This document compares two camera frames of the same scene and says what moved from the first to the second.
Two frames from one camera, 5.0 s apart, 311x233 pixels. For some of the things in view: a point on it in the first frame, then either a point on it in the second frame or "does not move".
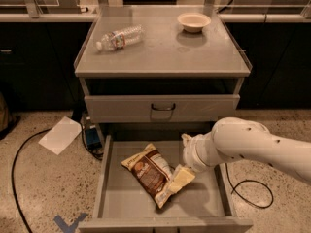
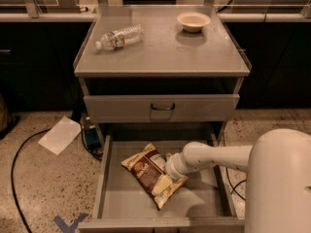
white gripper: [190, 151] to [172, 169]
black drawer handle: [152, 107] does not move
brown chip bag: [153, 172] does not move
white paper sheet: [61, 135] does not move
